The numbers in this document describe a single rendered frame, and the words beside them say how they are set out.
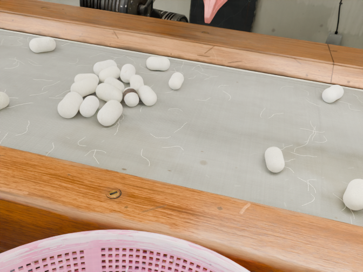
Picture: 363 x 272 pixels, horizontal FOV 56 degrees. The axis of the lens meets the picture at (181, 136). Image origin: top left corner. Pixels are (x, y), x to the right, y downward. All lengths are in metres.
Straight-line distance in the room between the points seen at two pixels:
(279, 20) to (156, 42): 1.95
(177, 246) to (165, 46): 0.39
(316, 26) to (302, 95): 2.00
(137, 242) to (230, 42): 0.41
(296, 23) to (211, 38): 1.92
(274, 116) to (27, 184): 0.29
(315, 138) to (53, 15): 0.48
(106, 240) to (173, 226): 0.05
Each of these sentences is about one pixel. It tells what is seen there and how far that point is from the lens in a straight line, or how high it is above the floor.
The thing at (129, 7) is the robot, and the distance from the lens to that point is 0.80.
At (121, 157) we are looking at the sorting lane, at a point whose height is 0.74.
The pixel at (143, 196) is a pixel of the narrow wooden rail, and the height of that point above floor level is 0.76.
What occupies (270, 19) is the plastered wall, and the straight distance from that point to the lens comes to 2.48.
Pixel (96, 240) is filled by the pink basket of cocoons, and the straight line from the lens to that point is 0.24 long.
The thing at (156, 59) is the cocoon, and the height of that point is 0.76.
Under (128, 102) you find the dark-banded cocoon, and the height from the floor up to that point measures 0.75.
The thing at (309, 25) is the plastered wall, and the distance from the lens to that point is 2.49.
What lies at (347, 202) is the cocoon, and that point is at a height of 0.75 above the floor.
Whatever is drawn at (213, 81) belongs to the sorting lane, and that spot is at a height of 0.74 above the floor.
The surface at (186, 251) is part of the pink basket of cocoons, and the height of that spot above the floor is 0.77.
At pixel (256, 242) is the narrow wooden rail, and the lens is 0.25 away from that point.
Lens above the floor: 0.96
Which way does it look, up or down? 36 degrees down
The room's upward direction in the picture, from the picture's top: 5 degrees clockwise
